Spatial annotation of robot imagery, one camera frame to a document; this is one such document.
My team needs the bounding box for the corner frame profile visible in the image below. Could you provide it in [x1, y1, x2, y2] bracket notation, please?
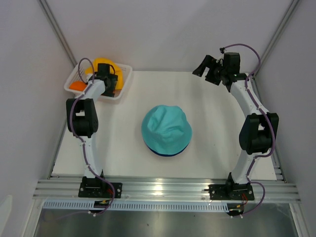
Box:
[254, 0, 302, 77]
[37, 0, 77, 67]

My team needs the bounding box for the orange hat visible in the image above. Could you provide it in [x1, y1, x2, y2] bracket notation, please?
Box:
[69, 81, 87, 91]

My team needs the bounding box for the left corner frame profile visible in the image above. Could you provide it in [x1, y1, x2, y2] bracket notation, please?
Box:
[37, 0, 77, 67]

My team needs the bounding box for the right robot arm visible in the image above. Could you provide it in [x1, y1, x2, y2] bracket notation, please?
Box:
[193, 52, 279, 199]

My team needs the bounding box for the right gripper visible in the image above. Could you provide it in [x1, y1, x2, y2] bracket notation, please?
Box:
[193, 55, 227, 86]

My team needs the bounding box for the teal hat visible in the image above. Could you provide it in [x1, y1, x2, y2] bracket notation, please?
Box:
[141, 105, 193, 144]

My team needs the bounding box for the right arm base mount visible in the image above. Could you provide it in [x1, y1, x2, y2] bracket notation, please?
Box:
[204, 183, 255, 201]

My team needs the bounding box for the yellow hat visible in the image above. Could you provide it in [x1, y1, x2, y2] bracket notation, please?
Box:
[93, 58, 124, 90]

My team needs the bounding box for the blue hat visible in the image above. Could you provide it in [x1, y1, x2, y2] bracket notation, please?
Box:
[144, 142, 190, 157]

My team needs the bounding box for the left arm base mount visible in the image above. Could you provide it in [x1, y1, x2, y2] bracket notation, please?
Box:
[78, 176, 123, 198]

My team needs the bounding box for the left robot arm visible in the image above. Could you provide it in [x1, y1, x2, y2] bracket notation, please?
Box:
[66, 63, 118, 180]

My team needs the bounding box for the right corner frame profile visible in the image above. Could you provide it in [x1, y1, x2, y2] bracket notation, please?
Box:
[254, 0, 302, 77]

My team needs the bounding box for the white slotted cable duct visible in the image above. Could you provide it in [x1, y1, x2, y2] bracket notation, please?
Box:
[42, 199, 241, 213]

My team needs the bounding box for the aluminium mounting rail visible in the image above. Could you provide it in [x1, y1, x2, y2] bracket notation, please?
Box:
[33, 176, 301, 203]

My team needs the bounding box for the white plastic basket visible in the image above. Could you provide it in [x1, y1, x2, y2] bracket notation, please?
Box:
[64, 60, 133, 102]

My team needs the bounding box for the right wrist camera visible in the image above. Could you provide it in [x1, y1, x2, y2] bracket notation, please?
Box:
[218, 47, 226, 61]

